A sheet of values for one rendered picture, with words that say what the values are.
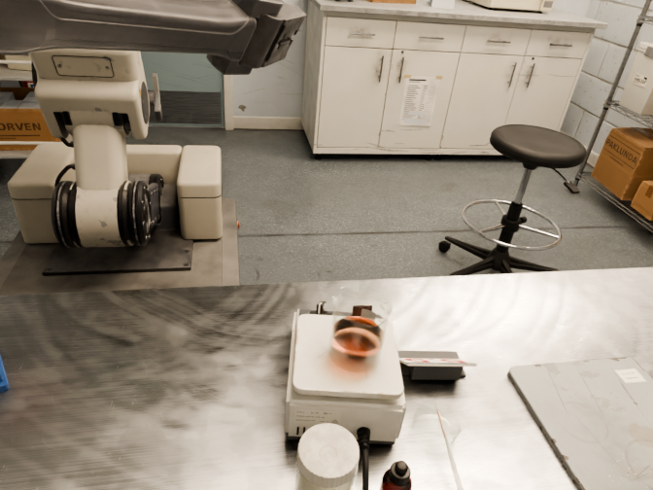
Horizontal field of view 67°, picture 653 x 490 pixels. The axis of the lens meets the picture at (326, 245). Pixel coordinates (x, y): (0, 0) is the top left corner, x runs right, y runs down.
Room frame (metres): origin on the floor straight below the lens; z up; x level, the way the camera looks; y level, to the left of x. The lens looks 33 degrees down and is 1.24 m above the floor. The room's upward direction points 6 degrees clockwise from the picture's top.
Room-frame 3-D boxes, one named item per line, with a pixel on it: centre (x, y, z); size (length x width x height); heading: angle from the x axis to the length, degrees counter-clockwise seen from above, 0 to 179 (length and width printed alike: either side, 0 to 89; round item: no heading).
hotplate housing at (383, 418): (0.43, -0.03, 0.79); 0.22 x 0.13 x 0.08; 3
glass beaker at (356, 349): (0.39, -0.04, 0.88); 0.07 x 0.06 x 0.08; 19
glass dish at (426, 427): (0.37, -0.15, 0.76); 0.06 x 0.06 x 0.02
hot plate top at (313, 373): (0.41, -0.04, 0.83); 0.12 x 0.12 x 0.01; 3
